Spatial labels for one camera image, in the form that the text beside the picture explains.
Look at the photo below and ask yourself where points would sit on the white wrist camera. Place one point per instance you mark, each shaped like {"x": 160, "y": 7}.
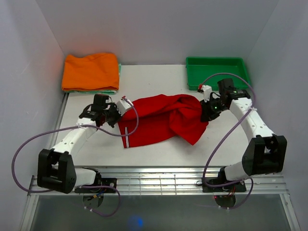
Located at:
{"x": 124, "y": 105}
{"x": 206, "y": 90}

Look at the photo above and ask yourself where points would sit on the green plastic tray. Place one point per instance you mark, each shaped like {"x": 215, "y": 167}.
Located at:
{"x": 214, "y": 69}

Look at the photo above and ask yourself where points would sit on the red trousers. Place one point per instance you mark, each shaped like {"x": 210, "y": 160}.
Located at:
{"x": 160, "y": 118}

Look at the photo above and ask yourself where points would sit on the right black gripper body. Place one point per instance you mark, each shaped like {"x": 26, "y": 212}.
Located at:
{"x": 212, "y": 108}

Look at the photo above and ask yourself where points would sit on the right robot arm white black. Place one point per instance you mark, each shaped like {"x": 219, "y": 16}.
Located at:
{"x": 265, "y": 153}

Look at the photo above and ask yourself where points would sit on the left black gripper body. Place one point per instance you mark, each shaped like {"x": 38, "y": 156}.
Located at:
{"x": 111, "y": 115}

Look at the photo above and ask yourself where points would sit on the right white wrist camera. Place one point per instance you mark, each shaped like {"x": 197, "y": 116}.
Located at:
{"x": 206, "y": 90}

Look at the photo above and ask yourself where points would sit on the aluminium rail frame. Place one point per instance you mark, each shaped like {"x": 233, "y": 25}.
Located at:
{"x": 160, "y": 187}

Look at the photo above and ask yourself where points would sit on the folded light green garment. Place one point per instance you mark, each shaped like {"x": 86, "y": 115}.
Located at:
{"x": 115, "y": 91}

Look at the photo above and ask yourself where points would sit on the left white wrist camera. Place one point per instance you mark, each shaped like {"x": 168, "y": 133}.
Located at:
{"x": 124, "y": 105}

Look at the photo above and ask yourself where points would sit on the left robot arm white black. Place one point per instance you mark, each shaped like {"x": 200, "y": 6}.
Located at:
{"x": 56, "y": 170}

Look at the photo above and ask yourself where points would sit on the folded orange trousers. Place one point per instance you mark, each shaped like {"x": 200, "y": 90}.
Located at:
{"x": 106, "y": 58}

